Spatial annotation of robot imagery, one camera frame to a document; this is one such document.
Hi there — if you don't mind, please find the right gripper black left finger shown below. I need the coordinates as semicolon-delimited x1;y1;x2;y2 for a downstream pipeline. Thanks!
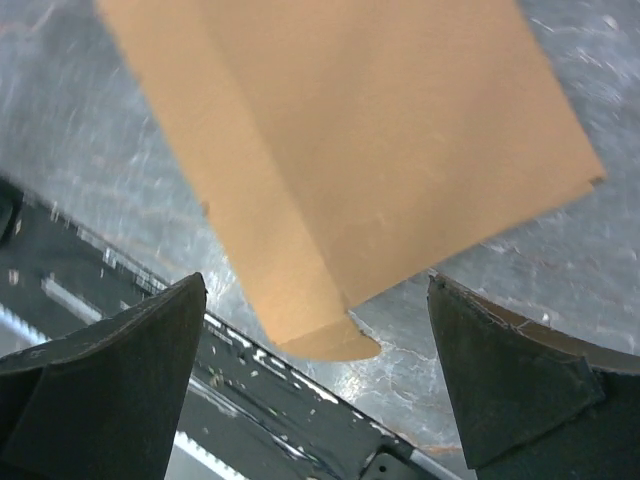
0;272;208;480

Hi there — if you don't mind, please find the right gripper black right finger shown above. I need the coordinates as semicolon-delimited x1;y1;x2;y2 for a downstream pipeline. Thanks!
428;275;639;479

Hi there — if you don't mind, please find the brown cardboard box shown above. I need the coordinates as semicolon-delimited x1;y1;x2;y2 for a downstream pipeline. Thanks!
98;1;605;362

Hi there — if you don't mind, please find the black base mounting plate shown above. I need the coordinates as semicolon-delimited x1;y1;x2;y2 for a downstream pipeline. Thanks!
1;182;450;479

